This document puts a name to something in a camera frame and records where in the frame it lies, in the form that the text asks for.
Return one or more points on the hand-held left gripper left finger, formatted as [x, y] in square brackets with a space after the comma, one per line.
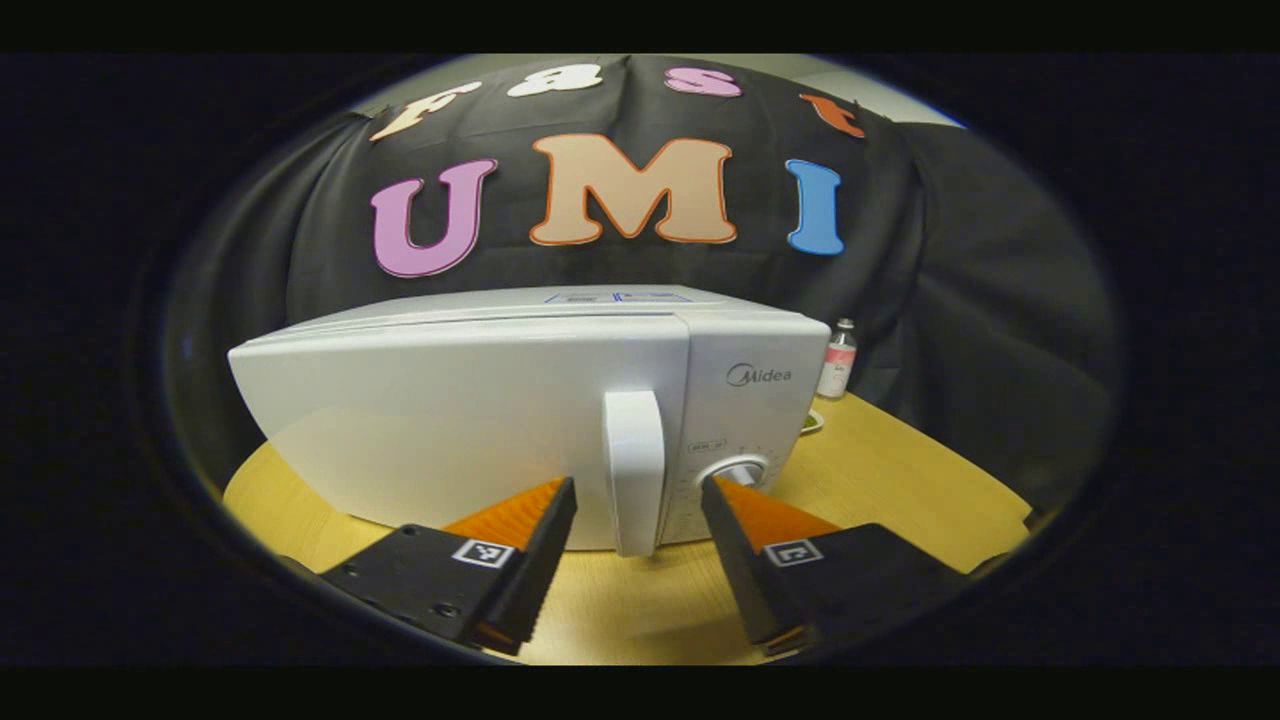
[545, 560]

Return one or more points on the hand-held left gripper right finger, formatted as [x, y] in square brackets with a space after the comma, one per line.
[735, 560]

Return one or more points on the white divided sauce dish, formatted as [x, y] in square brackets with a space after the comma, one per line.
[812, 422]

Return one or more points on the small pink label bottle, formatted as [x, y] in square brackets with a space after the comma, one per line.
[837, 365]

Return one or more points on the white microwave oven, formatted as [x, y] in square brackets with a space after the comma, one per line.
[450, 420]

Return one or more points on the black backdrop cloth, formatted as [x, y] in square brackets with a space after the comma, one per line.
[1000, 300]

